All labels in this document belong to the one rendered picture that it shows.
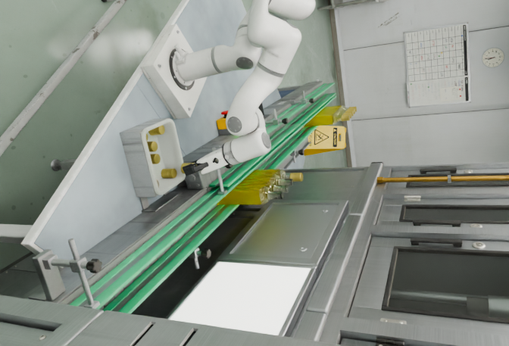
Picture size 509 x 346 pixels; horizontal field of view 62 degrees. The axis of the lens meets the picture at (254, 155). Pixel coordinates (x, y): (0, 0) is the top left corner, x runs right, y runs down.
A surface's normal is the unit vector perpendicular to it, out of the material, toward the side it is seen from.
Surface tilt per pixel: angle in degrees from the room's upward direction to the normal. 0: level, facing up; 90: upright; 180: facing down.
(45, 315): 90
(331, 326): 90
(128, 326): 90
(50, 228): 0
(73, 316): 90
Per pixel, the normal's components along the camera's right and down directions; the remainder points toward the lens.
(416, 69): -0.39, 0.32
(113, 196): 0.91, -0.04
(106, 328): -0.17, -0.95
